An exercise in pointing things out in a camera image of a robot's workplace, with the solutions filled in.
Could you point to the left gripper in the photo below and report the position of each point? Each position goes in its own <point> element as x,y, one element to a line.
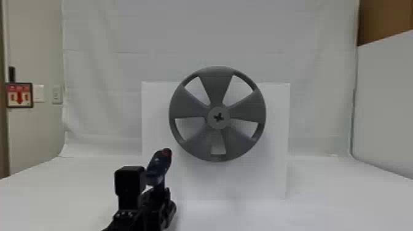
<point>158,209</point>

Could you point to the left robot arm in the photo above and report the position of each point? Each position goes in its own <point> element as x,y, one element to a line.
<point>121,222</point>

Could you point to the grey wheel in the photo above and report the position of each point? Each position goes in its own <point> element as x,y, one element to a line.
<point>190,108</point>

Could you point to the white panel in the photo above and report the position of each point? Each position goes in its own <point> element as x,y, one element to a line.
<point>155,129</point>
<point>384,103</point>

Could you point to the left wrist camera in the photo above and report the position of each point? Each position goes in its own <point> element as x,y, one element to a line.
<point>129,184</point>

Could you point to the white wall switch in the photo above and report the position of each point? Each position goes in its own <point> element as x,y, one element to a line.
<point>39,93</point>
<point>57,94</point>

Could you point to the red wall sign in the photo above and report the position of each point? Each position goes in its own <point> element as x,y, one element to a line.
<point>19,95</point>

